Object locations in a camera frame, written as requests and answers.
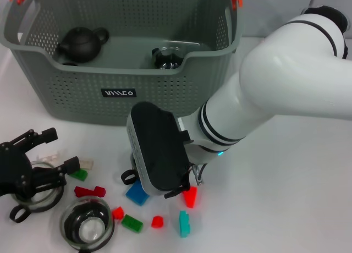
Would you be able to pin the blue square building brick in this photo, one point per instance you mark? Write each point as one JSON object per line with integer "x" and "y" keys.
{"x": 134, "y": 196}

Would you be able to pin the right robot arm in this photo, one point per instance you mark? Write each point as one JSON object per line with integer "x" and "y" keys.
{"x": 275, "y": 71}

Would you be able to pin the small red building brick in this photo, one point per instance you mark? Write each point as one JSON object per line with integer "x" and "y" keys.
{"x": 118, "y": 213}
{"x": 157, "y": 222}

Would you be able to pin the teal building brick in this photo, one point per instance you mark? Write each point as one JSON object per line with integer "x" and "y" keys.
{"x": 183, "y": 224}

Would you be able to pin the red wedge building brick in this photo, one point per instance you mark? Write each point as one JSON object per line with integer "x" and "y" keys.
{"x": 190, "y": 199}

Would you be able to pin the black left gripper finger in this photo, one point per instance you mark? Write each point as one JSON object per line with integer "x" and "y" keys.
{"x": 72, "y": 165}
{"x": 49, "y": 134}

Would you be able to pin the grey perforated storage basket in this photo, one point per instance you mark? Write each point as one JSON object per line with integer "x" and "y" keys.
{"x": 110, "y": 110}

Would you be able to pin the green building brick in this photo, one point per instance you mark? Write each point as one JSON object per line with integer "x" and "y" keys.
{"x": 132, "y": 222}
{"x": 79, "y": 174}

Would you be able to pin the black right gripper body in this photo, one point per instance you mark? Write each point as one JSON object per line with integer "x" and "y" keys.
{"x": 186, "y": 181}

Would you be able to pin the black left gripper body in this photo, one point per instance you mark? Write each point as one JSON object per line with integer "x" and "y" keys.
{"x": 13, "y": 167}

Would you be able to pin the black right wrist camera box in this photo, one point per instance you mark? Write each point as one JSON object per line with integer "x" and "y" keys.
{"x": 156, "y": 148}

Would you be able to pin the clear white building brick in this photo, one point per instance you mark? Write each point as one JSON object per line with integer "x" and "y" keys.
{"x": 49, "y": 156}

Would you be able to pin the dark red building brick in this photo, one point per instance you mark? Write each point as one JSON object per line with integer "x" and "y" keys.
{"x": 82, "y": 191}

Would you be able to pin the black clay teapot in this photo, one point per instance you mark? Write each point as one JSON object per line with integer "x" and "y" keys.
{"x": 79, "y": 44}

